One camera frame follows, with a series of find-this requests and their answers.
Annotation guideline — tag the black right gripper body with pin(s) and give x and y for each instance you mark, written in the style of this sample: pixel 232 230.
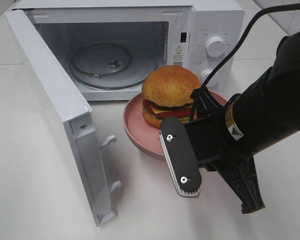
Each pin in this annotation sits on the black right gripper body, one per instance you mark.
pixel 212 143

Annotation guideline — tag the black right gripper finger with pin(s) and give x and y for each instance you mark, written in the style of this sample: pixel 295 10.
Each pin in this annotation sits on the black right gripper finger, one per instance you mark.
pixel 206 101
pixel 242 179

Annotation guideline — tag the white timer knob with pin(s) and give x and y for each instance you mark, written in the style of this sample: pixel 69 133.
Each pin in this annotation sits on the white timer knob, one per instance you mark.
pixel 204 75

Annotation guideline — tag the burger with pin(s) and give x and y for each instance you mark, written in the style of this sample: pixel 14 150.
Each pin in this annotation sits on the burger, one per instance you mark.
pixel 166 92

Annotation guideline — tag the pink plate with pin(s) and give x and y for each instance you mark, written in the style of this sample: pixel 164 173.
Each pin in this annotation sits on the pink plate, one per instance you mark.
pixel 144 136

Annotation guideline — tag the white microwave door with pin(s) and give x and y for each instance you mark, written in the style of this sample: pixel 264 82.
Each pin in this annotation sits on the white microwave door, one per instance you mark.
pixel 68 114

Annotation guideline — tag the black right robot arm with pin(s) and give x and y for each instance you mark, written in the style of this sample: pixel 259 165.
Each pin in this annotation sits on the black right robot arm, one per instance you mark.
pixel 268 111

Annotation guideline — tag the white power knob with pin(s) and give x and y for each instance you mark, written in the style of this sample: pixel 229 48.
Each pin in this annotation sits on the white power knob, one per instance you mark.
pixel 215 46

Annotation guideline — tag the warning label sticker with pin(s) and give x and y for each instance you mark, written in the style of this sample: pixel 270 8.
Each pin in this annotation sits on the warning label sticker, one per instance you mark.
pixel 177 54

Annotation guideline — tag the white microwave oven body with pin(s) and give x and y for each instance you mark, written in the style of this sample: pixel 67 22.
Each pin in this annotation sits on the white microwave oven body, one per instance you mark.
pixel 68 25

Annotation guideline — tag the glass turntable plate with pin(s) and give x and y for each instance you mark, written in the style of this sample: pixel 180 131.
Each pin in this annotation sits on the glass turntable plate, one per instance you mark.
pixel 113 65

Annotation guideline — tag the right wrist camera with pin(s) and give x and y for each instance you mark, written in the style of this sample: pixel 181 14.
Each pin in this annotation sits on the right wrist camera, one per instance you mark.
pixel 187 147

